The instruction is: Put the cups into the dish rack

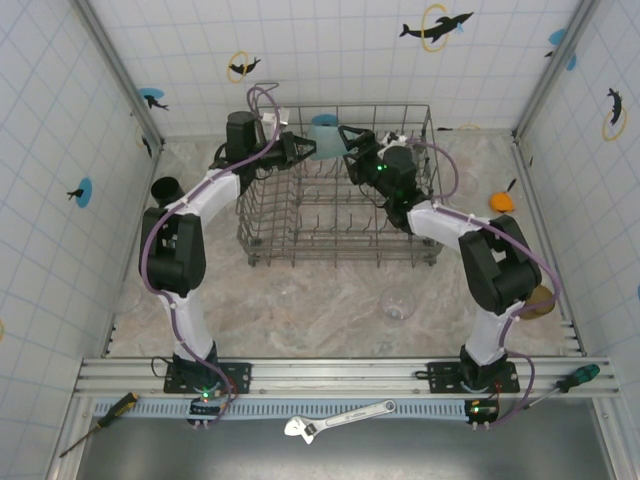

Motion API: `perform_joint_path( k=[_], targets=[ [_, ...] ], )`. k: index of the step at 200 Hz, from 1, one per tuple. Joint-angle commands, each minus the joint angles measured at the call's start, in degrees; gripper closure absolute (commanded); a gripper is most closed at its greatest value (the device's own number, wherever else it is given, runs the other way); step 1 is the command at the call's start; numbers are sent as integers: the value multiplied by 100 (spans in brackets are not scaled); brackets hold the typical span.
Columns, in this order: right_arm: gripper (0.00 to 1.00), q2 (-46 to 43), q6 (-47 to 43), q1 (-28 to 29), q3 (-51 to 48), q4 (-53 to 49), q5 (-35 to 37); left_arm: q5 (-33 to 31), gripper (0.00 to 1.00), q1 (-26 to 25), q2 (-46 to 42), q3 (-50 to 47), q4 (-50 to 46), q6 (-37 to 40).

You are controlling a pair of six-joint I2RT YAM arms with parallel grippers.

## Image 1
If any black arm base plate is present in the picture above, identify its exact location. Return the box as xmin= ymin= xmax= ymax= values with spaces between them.
xmin=163 ymin=360 xmax=253 ymax=396
xmin=427 ymin=360 xmax=521 ymax=395

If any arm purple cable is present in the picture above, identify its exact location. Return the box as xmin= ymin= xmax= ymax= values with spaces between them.
xmin=407 ymin=138 xmax=562 ymax=430
xmin=141 ymin=84 xmax=289 ymax=430

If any seahorse yellow ring sticker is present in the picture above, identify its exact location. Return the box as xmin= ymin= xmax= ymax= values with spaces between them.
xmin=601 ymin=87 xmax=629 ymax=142

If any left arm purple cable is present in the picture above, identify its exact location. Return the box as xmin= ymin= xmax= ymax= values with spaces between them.
xmin=141 ymin=84 xmax=289 ymax=430

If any black mug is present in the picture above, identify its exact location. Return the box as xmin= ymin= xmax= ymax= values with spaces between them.
xmin=150 ymin=176 xmax=188 ymax=208

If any blue-grey slotted cable duct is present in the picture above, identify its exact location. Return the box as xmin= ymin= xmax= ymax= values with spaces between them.
xmin=92 ymin=397 xmax=501 ymax=422

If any green black screwdriver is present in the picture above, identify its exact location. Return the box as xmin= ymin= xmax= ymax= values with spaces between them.
xmin=522 ymin=363 xmax=602 ymax=414

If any black controller board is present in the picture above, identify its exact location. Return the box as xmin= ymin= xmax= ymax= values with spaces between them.
xmin=188 ymin=389 xmax=225 ymax=431
xmin=463 ymin=397 xmax=500 ymax=431

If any shark blue oval sticker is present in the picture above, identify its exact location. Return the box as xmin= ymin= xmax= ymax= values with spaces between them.
xmin=137 ymin=87 xmax=170 ymax=112

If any seal blue oval sticker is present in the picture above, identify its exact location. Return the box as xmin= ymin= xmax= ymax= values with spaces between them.
xmin=66 ymin=177 xmax=95 ymax=209

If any silver adjustable wrench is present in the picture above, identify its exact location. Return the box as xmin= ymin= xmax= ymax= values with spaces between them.
xmin=283 ymin=398 xmax=398 ymax=446

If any aluminium frame post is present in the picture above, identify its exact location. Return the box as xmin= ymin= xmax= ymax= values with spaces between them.
xmin=512 ymin=0 xmax=601 ymax=141
xmin=73 ymin=0 xmax=166 ymax=151

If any grey wire dish rack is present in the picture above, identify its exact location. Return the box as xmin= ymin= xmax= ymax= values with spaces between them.
xmin=235 ymin=82 xmax=448 ymax=271

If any aluminium mounting rail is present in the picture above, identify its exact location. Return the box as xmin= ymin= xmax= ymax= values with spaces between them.
xmin=73 ymin=355 xmax=621 ymax=401

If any brown translucent plastic cup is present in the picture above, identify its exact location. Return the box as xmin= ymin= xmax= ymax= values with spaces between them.
xmin=522 ymin=284 xmax=557 ymax=322

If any light blue plastic cup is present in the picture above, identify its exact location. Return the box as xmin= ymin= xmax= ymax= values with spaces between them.
xmin=305 ymin=122 xmax=347 ymax=162

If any clear plastic cup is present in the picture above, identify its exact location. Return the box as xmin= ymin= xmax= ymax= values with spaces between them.
xmin=379 ymin=285 xmax=418 ymax=326

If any small dolphin ring sticker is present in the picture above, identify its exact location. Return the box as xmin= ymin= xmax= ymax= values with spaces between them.
xmin=227 ymin=49 xmax=263 ymax=84

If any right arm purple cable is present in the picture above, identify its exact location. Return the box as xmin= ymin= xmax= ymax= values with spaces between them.
xmin=407 ymin=138 xmax=562 ymax=430

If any yellow black screwdriver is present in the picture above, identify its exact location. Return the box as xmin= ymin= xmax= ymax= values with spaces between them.
xmin=58 ymin=391 xmax=141 ymax=459

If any large dolphin ring sticker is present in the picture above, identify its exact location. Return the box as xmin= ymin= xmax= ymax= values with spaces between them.
xmin=398 ymin=3 xmax=475 ymax=54

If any blue blob wall sticker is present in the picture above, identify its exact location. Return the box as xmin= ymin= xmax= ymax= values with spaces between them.
xmin=543 ymin=27 xmax=579 ymax=72

